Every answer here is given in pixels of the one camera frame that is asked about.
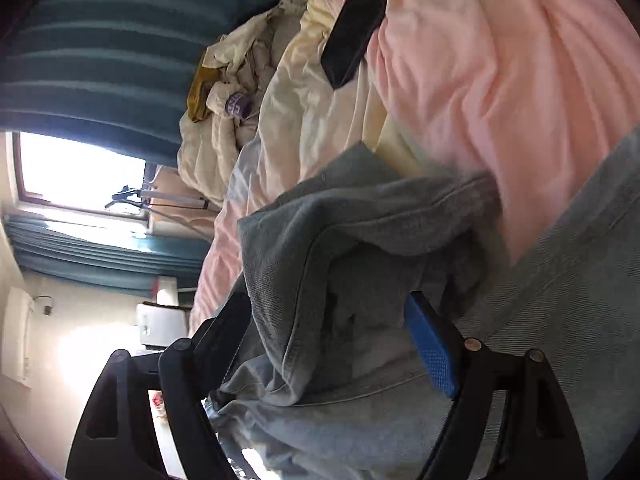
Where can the pink bed sheet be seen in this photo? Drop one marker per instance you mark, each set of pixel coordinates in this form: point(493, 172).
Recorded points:
point(480, 80)

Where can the light blue denim jeans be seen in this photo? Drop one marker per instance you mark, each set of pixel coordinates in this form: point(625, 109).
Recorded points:
point(400, 280)

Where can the teal curtain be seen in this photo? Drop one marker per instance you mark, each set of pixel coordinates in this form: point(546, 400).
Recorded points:
point(110, 45)

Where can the white air conditioner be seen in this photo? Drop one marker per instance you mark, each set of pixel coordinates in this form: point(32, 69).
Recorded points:
point(16, 332)

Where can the window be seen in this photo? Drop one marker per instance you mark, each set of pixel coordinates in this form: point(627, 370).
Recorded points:
point(80, 172)

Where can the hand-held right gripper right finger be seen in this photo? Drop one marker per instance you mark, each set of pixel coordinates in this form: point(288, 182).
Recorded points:
point(432, 350)

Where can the cream yellow blanket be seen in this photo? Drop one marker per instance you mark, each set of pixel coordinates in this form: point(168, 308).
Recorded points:
point(280, 110)

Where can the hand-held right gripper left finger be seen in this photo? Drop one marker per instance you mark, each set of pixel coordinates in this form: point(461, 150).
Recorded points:
point(220, 327)

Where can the mustard yellow cloth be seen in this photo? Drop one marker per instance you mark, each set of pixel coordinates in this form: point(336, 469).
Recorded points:
point(200, 92)

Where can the white cabinet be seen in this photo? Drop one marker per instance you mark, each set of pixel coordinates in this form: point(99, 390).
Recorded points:
point(161, 325)

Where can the black smartphone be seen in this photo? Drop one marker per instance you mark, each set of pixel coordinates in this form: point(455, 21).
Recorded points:
point(352, 35)

